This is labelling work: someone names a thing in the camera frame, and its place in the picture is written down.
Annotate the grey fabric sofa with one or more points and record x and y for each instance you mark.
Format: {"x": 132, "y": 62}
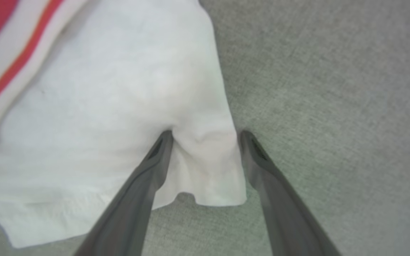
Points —
{"x": 333, "y": 106}

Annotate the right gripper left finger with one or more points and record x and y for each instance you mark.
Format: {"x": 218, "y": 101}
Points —
{"x": 133, "y": 206}

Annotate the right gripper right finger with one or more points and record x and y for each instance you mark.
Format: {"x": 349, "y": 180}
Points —
{"x": 283, "y": 213}

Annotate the red and white shirt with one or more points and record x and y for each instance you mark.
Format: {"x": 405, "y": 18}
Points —
{"x": 119, "y": 89}

